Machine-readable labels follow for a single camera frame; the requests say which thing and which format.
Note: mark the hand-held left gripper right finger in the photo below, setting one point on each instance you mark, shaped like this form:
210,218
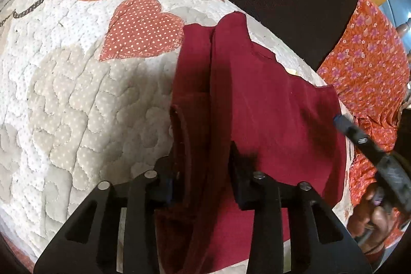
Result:
239,184

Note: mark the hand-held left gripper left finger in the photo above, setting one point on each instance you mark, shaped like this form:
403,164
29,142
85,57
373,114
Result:
167,187

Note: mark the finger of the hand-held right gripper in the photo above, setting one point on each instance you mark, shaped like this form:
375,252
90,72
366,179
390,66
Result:
353,134

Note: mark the maroon garment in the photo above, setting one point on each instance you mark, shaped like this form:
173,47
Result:
273,116

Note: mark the person's right hand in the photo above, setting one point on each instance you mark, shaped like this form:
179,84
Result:
385,222

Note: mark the orange floral cloth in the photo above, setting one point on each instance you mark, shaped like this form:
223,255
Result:
369,62

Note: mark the quilted heart-pattern blanket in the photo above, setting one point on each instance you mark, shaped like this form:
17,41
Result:
64,84

